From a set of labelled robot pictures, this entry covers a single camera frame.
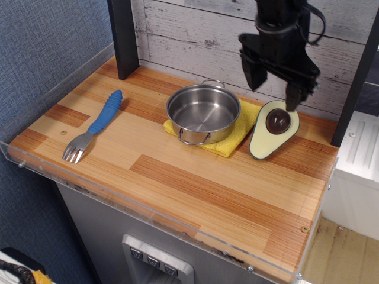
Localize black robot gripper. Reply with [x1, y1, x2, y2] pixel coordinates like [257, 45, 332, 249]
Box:
[239, 25, 320, 112]

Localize toy avocado half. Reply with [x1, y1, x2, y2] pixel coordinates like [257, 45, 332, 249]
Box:
[249, 101, 300, 160]

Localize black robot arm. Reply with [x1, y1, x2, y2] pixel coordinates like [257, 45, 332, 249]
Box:
[239, 1, 326, 112]

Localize silver metal pan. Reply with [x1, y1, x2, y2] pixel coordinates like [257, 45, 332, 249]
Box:
[166, 79, 242, 146]

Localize yellow folded cloth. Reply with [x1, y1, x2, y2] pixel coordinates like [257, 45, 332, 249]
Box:
[163, 100, 261, 157]

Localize white ridged side counter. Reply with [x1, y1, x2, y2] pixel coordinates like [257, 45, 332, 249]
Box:
[322, 111, 378, 240]

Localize grey toy fridge cabinet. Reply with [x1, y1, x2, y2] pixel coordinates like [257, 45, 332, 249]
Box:
[58, 183, 311, 283]

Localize clear acrylic table guard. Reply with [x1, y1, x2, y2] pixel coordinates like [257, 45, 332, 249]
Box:
[1, 44, 336, 283]

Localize yellow object at corner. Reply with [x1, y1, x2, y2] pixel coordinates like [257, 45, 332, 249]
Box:
[31, 270, 54, 284]

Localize black right vertical post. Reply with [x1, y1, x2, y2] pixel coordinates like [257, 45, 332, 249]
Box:
[330, 11, 378, 147]

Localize black vertical post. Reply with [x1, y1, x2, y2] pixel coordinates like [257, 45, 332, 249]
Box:
[330, 11, 378, 147]
[107, 0, 139, 80]

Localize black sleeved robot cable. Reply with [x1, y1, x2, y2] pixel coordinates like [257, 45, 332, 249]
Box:
[304, 0, 327, 46]

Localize black left vertical post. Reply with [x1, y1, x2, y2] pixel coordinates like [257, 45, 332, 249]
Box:
[107, 0, 139, 80]

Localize blue handled metal fork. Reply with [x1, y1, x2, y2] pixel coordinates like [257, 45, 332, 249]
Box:
[62, 90, 123, 164]

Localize black braided cable bundle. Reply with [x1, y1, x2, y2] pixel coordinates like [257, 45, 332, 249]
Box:
[0, 260, 36, 284]

